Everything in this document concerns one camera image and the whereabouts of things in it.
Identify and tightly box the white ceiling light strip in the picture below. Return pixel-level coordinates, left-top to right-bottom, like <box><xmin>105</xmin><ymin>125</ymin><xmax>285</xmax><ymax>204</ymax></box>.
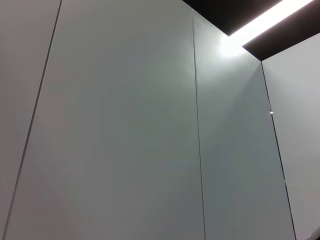
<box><xmin>219</xmin><ymin>0</ymin><xmax>315</xmax><ymax>58</ymax></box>

